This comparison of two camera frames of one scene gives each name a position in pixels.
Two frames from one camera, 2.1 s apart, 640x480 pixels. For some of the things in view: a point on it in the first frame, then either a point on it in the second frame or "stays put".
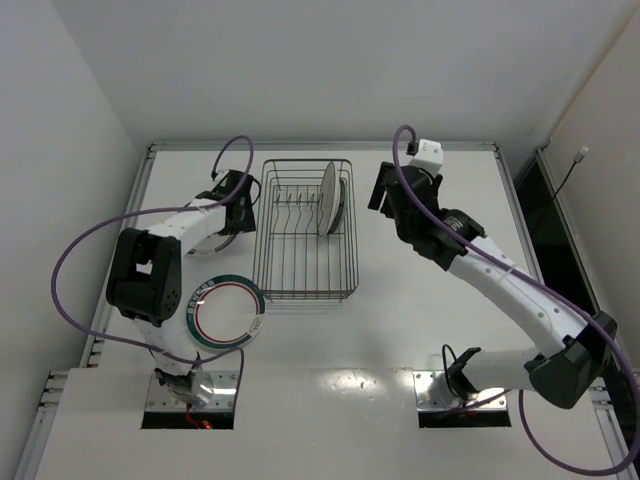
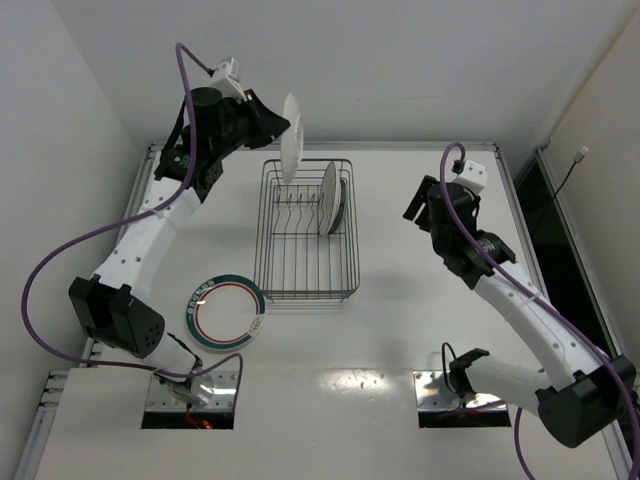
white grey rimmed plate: (329, 200) stays put
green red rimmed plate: (212, 243) → (291, 140)
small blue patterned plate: (340, 209) stays put
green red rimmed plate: (225, 311) stays put
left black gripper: (240, 212) → (256, 120)
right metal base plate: (434, 392) stays put
